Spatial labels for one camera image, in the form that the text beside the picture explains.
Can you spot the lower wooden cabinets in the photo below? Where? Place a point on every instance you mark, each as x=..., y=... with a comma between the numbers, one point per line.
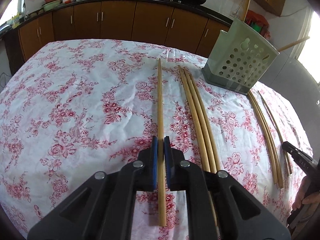
x=123, y=20

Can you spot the red covered condiment rack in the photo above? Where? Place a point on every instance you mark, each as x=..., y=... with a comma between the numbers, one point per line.
x=258, y=23

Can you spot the black kitchen countertop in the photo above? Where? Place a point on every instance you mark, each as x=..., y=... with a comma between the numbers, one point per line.
x=180, y=4

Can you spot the green perforated utensil holder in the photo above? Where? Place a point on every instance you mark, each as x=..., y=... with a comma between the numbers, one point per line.
x=239, y=58

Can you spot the right window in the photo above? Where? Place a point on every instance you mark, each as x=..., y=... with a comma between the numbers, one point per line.
x=309, y=57

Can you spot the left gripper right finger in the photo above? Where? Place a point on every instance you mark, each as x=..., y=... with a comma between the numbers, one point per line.
x=218, y=206

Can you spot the floral white red tablecloth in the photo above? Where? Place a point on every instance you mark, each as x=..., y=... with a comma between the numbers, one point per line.
x=80, y=106

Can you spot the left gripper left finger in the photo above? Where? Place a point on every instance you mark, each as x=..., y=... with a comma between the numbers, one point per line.
x=102, y=207

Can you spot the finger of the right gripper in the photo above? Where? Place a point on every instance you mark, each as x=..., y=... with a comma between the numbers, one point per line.
x=299, y=157

